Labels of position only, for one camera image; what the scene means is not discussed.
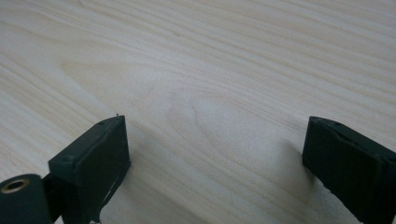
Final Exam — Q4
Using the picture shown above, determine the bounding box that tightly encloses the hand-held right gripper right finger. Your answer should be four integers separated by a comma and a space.
301, 115, 396, 224

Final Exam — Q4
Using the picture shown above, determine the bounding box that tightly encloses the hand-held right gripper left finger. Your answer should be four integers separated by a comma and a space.
47, 114, 132, 224

